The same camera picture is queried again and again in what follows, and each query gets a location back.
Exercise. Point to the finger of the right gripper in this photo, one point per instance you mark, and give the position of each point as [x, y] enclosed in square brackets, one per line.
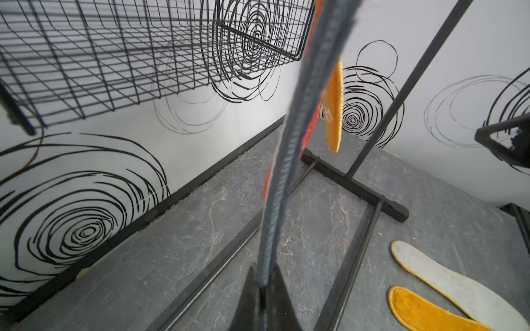
[507, 140]

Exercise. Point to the black garment rack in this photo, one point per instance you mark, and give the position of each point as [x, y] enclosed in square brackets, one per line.
[205, 244]

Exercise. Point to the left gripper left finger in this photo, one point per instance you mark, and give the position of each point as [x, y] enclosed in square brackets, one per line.
[246, 317]

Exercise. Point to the grey felt yellow-edged insole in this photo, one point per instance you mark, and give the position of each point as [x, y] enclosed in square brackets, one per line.
[474, 299]

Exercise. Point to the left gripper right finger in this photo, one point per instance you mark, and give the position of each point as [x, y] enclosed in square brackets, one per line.
[280, 314]

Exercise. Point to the red white patterned insole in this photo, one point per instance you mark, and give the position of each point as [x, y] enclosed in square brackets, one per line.
[312, 127]

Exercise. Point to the dark grey felt insole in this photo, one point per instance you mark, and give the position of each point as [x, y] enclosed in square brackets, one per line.
[331, 33]

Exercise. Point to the black wire wall basket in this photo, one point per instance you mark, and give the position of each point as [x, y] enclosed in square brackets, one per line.
[66, 61]

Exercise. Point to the white knitted insole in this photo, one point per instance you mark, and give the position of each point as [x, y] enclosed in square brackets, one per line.
[332, 106]

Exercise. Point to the orange fuzzy insole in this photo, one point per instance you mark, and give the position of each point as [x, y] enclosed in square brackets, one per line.
[417, 313]

